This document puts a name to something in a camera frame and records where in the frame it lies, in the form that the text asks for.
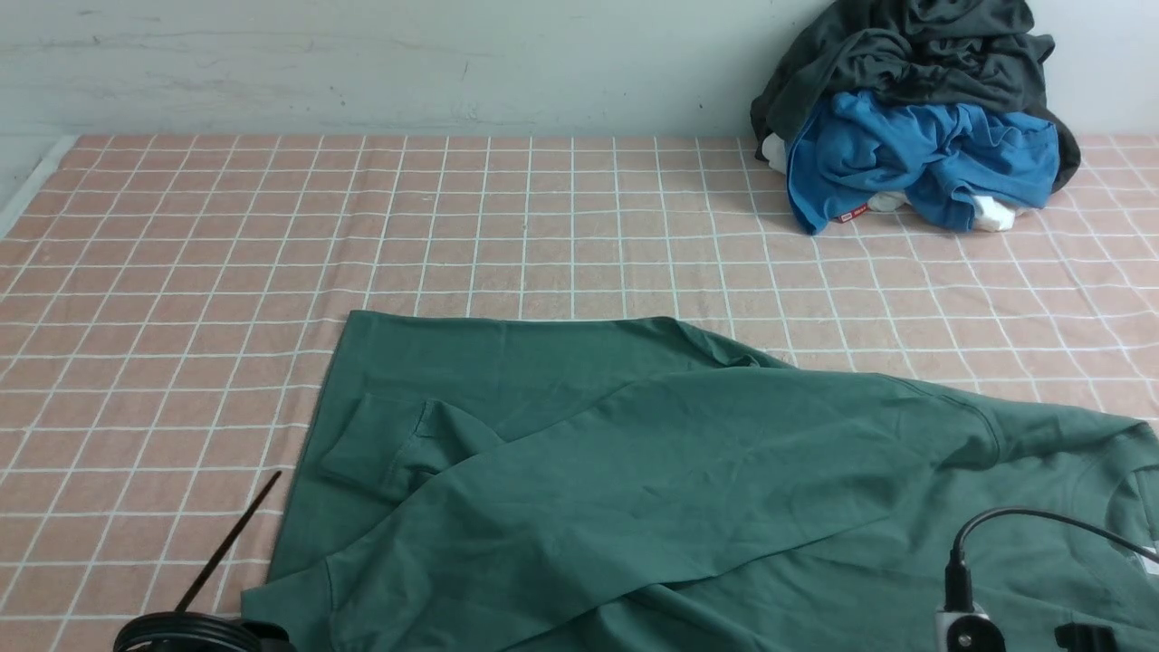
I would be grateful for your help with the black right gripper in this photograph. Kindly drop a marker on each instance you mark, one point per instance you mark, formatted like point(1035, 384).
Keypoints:
point(1083, 637)

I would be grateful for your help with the green long sleeve shirt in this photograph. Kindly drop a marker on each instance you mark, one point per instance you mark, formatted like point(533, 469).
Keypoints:
point(649, 486)

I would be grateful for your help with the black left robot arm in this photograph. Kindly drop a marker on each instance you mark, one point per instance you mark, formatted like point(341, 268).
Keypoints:
point(194, 631)

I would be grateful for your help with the blue crumpled shirt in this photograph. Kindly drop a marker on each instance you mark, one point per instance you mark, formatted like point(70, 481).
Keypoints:
point(940, 155)

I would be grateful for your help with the dark grey crumpled garment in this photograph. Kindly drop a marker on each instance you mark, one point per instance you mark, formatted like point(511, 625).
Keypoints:
point(913, 53)

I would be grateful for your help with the pink checkered table cloth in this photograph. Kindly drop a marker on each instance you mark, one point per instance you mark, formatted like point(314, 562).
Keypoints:
point(170, 303)

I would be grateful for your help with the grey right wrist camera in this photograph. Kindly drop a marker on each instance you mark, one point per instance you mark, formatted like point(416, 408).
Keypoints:
point(966, 631)

